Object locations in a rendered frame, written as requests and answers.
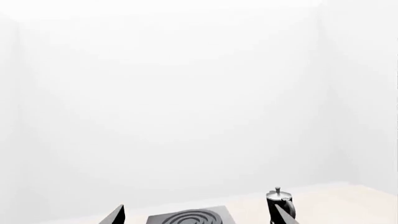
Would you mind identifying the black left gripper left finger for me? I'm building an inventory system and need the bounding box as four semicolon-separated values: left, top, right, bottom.
98;204;126;224

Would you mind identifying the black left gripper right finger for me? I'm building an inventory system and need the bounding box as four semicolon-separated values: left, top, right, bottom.
273;203;300;224

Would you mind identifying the grey electric stove with coil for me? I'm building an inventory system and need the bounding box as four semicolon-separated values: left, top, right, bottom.
146;205;237;224

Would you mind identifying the black moka pot silver lid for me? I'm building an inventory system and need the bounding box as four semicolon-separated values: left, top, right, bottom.
266;186;297;224

